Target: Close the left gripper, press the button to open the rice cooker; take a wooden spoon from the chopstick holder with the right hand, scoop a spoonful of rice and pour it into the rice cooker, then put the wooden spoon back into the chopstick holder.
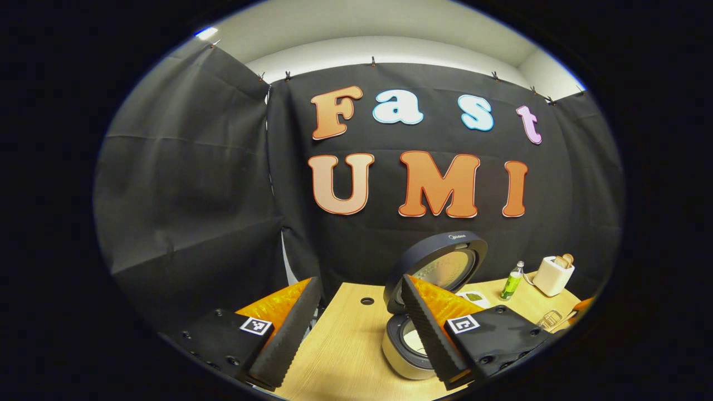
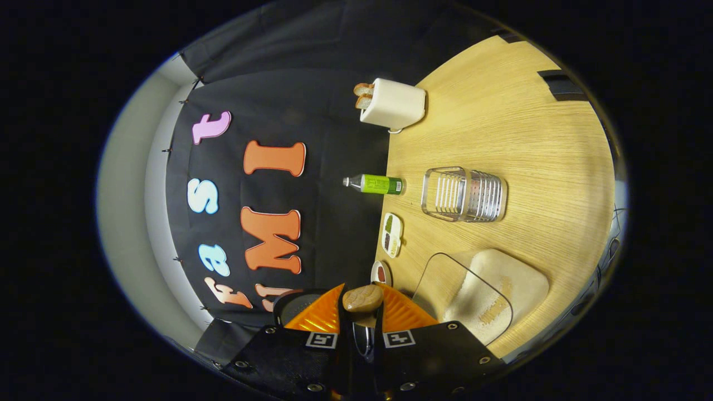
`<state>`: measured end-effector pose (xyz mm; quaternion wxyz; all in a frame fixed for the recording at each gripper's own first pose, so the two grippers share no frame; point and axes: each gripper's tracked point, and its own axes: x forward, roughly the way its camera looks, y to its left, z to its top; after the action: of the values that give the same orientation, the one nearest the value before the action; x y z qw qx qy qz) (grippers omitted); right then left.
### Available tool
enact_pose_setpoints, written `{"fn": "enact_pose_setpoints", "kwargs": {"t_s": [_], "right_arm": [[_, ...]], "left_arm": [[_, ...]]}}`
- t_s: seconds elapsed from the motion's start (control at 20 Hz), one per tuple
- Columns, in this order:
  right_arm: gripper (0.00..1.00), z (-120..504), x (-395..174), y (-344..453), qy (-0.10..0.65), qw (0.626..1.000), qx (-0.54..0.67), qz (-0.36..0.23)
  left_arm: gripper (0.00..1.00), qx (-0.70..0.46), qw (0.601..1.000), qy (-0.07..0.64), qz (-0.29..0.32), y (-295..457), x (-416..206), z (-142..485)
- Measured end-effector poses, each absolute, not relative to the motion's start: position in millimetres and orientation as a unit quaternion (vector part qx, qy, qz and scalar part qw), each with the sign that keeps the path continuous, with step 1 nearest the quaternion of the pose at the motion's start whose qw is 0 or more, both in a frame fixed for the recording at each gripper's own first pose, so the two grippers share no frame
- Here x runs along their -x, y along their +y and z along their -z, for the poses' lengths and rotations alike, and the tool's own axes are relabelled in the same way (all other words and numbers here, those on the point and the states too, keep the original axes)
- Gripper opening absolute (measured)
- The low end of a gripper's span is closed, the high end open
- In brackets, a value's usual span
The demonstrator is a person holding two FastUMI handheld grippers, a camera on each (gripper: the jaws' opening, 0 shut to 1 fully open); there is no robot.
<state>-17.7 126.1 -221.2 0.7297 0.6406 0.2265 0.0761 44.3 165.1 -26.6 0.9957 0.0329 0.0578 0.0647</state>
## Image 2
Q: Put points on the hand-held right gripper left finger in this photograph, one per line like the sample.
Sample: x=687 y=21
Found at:
x=295 y=362

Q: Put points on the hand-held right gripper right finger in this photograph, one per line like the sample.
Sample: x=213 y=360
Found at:
x=434 y=362

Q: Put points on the black rice cooker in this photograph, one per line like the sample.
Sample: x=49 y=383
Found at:
x=292 y=303

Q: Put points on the clear plastic rice box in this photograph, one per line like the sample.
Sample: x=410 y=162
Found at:
x=434 y=278

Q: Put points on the wooden spoon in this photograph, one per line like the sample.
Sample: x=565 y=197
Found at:
x=362 y=298

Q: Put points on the white plate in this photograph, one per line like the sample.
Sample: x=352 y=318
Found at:
x=374 y=273

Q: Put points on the white oblong condiment dish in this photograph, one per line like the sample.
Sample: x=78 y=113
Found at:
x=391 y=234

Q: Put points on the green label drink bottle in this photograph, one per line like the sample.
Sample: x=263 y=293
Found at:
x=376 y=184

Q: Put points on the white toaster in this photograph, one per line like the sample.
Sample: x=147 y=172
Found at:
x=395 y=104

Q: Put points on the toasted bread slice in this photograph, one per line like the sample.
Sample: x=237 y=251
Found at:
x=364 y=102
x=364 y=89

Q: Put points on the black tape strip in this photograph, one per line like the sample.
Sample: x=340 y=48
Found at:
x=508 y=36
x=562 y=84

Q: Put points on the black backdrop cloth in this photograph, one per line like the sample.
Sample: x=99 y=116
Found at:
x=334 y=55

